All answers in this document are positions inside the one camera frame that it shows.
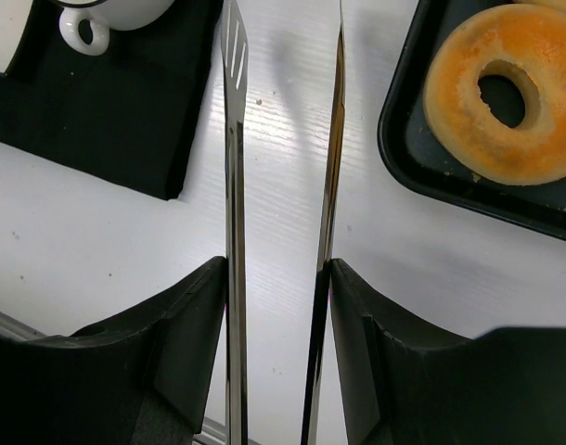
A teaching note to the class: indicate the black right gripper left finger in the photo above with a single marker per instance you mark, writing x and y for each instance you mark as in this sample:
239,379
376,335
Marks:
141,376

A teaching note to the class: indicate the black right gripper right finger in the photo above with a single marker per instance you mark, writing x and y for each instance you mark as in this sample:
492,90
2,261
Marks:
407,381

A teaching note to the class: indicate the steel serving tongs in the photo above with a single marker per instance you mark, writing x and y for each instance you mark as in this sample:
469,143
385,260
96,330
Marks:
235,61

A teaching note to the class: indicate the oblong tan bread roll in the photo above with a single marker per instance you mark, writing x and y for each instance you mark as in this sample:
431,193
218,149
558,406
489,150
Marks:
559,5

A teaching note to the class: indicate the black baking tray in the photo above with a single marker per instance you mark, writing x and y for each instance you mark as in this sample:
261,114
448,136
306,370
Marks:
418,161

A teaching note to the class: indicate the black cloth placemat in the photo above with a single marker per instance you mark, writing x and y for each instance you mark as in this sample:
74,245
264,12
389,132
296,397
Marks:
128,116

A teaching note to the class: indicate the white square plate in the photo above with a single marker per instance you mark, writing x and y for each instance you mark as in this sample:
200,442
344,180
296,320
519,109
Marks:
14,18

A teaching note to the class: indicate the white two-handled soup bowl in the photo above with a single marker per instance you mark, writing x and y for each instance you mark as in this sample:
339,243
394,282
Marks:
104,17

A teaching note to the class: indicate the pale orange ring doughnut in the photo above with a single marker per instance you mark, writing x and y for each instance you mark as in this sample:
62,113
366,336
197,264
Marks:
525,44

